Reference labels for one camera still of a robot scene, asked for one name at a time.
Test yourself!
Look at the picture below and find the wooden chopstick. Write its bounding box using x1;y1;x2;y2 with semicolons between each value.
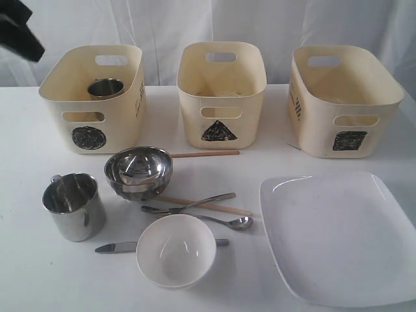
155;196;252;216
170;151;240;158

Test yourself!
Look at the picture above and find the steel bowl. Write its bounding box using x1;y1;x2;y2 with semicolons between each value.
104;146;173;202

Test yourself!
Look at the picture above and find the steel spoon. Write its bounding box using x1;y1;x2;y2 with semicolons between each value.
190;214;254;231

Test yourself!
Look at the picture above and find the steel fork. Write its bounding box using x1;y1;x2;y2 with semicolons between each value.
141;192;236;216

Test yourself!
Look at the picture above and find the white round bowl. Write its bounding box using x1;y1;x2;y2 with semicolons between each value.
136;214;217;291

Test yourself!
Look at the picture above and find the steel mug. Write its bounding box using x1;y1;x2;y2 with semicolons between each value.
87;78;124;100
42;172;107;242

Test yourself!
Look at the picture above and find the steel table knife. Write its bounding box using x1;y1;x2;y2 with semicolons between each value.
94;239;213;255

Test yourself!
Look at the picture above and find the cream bin with triangle mark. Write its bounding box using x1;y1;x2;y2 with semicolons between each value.
177;42;267;150

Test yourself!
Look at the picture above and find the cream bin with circle mark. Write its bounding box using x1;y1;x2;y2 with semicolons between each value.
38;45;146;154

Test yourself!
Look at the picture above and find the cream bin with square mark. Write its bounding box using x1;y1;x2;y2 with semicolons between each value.
288;45;404;159

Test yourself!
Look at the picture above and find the white square plate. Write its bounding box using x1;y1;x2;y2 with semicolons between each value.
259;172;415;307

